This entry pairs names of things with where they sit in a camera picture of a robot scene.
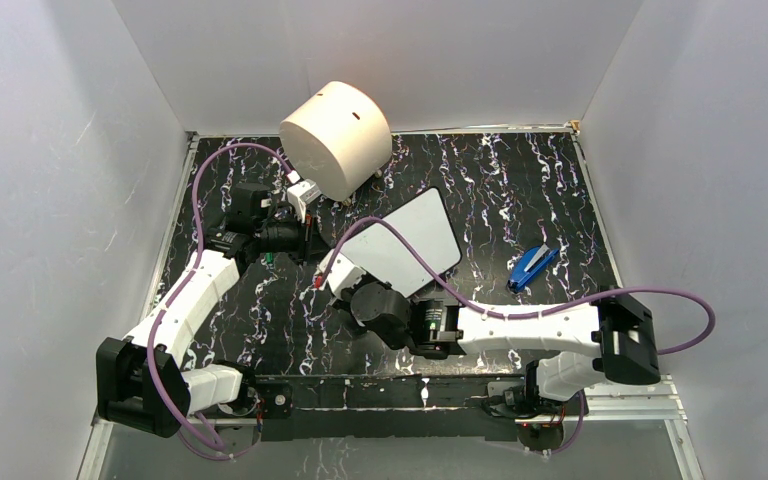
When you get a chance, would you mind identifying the blue stapler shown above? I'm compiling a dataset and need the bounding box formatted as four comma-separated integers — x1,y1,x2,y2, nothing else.
507,244,559,293

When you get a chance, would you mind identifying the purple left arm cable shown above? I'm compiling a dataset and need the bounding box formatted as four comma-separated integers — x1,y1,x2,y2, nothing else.
146,142,296,462

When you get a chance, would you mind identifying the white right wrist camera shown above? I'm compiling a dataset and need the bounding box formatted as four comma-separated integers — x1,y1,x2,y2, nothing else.
314,252,367,299

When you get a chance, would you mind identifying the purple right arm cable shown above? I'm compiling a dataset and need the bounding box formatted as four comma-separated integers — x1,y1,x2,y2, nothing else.
317,217,717,455

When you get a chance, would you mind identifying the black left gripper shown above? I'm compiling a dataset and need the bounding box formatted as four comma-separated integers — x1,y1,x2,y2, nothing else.
256,209,334,268

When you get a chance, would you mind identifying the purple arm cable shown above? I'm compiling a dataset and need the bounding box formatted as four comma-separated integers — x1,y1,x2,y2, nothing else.
317,217,717,455
146,142,296,462

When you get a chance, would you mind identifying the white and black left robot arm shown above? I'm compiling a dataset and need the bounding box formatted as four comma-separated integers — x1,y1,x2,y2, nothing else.
96,180,331,438

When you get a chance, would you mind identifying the black framed whiteboard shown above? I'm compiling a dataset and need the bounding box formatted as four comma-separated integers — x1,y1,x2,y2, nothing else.
337,187,462,297

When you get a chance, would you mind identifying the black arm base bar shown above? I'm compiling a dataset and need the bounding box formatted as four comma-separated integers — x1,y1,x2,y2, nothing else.
195,374,564,445

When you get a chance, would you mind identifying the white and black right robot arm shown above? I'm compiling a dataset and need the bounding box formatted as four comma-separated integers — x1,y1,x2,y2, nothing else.
332,281,661,418

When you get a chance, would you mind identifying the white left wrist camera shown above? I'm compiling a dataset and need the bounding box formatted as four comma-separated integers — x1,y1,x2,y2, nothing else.
286,170,322,221

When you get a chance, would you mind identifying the cream cylindrical container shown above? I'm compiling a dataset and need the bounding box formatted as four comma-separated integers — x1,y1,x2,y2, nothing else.
279,81,392,202

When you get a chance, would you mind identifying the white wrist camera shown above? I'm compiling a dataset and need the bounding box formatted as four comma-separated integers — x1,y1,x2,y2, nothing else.
286,170,322,221
314,252,367,299

